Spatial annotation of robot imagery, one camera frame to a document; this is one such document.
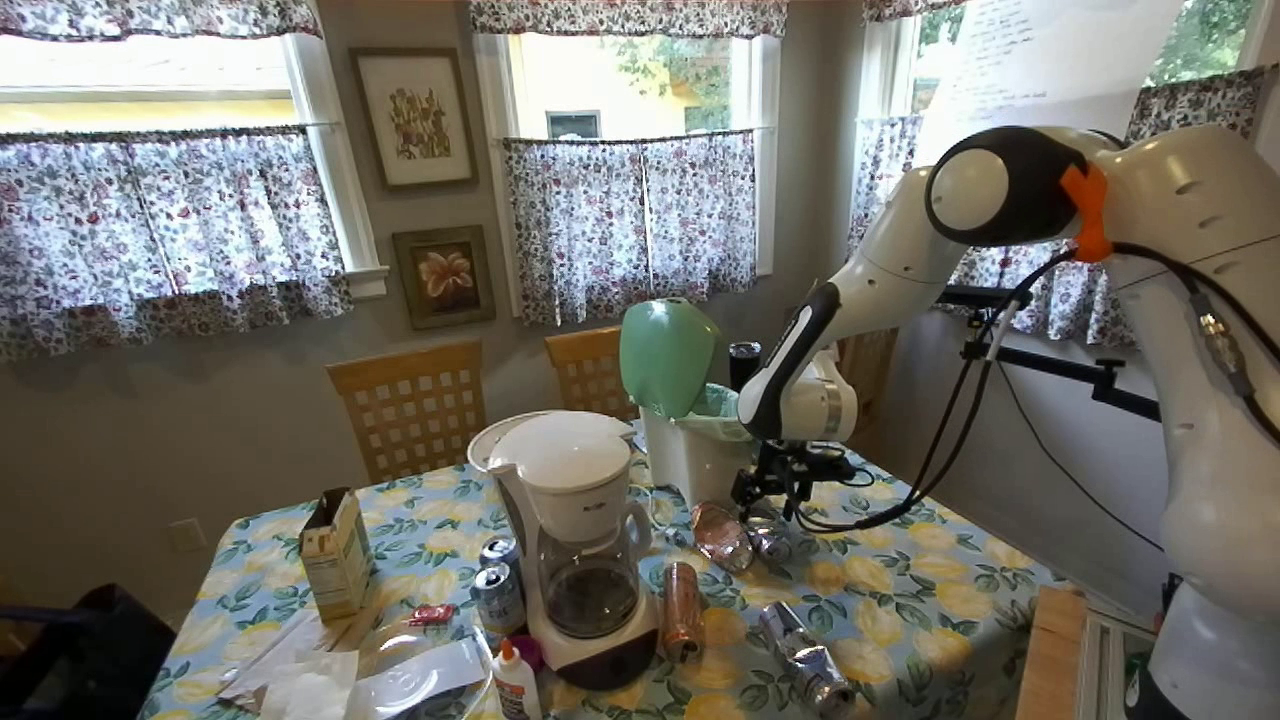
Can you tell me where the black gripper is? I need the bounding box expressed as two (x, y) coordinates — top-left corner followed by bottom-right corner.
(732, 441), (856, 537)

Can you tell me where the crushed silver can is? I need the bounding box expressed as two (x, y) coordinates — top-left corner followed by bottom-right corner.
(751, 518), (820, 579)

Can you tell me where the crushed orange can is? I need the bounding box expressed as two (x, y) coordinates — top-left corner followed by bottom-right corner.
(694, 499), (759, 575)

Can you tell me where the white mug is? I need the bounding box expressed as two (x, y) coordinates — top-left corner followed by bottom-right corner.
(647, 410), (759, 508)

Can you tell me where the orange drink can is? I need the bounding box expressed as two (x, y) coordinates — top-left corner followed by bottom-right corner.
(662, 556), (709, 660)

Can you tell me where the black mug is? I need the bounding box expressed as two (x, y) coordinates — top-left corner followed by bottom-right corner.
(723, 336), (768, 396)

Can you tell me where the wooden lattice back chair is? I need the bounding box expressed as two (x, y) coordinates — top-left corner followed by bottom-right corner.
(835, 323), (914, 423)
(539, 323), (642, 423)
(324, 336), (493, 488)

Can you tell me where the lemon print tablecloth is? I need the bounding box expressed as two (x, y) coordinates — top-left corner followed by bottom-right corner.
(136, 445), (1071, 720)

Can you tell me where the glass coffee carafe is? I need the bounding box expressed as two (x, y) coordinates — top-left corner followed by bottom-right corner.
(536, 544), (653, 643)

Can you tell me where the white coffee maker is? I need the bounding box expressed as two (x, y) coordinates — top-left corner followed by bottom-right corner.
(484, 410), (670, 691)

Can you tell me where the small silver soda can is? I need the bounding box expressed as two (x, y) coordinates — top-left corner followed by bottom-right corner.
(477, 534), (525, 574)
(474, 562), (533, 642)

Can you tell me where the white glue bottle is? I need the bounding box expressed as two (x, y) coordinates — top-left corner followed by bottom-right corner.
(493, 642), (550, 720)

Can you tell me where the floral cafe curtain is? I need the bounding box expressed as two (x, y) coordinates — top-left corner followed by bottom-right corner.
(500, 130), (763, 334)
(853, 111), (929, 256)
(0, 130), (353, 360)
(951, 64), (1272, 352)

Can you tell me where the clear round glass lid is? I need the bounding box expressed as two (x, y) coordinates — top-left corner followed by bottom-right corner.
(353, 619), (493, 720)

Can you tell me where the dark framed flower picture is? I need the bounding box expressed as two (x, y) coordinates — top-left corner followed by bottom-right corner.
(389, 222), (500, 336)

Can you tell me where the cream green carton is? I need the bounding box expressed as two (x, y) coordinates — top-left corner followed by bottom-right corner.
(297, 483), (379, 629)

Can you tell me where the white framed window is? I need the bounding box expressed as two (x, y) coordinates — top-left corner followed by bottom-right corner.
(0, 30), (393, 306)
(1146, 0), (1280, 87)
(474, 30), (784, 284)

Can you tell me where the clear plastic bag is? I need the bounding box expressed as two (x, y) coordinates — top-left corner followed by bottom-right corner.
(212, 636), (365, 720)

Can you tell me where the white paper sheet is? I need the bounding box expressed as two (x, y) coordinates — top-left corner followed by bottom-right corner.
(916, 0), (1191, 163)

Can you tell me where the floral curtain valance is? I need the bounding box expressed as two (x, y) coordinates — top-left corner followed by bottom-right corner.
(0, 0), (327, 46)
(465, 0), (794, 41)

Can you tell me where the framed botanical picture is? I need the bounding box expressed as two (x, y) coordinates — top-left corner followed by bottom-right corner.
(347, 46), (484, 195)

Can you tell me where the black bag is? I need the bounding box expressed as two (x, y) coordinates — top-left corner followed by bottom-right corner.
(0, 579), (180, 720)

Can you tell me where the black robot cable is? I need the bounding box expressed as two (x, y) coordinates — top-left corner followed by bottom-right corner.
(805, 243), (1078, 537)

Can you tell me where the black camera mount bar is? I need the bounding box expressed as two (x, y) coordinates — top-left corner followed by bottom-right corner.
(932, 280), (1166, 423)

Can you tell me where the red handled tool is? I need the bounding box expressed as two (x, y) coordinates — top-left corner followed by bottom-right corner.
(397, 601), (465, 631)

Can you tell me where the orange cable clip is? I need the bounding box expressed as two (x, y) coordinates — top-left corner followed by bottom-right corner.
(1058, 161), (1119, 267)

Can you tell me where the white wall outlet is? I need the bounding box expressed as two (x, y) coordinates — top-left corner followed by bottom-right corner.
(166, 512), (212, 575)

